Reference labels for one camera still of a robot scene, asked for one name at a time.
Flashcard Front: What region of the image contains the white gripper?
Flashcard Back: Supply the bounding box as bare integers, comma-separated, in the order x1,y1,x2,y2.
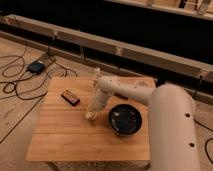
91,90,108,111

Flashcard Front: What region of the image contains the white sponge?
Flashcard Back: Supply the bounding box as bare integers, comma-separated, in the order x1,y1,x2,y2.
85,110,97,120

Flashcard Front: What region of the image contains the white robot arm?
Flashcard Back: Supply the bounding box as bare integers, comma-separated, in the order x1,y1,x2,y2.
86,67,201,171

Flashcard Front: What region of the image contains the brown oblong food item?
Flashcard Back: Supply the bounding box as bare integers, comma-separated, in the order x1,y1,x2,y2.
115,94,128,100

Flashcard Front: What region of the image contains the dark red rectangular box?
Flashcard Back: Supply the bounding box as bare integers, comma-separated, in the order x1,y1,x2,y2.
61,90,80,106

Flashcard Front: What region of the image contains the dark blue bowl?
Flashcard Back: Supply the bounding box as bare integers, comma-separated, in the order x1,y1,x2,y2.
108,104,143,136

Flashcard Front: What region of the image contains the wooden table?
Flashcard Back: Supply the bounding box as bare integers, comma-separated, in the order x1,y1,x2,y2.
26,77,150,162

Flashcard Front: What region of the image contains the blue power adapter box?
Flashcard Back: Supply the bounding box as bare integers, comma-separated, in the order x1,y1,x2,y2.
27,61,45,75

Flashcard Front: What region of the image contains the black floor cable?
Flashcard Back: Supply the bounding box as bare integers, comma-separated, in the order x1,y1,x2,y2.
0,43,78,144

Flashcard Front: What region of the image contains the black cable at right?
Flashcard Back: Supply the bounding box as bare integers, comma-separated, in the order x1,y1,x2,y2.
193,76,213,165

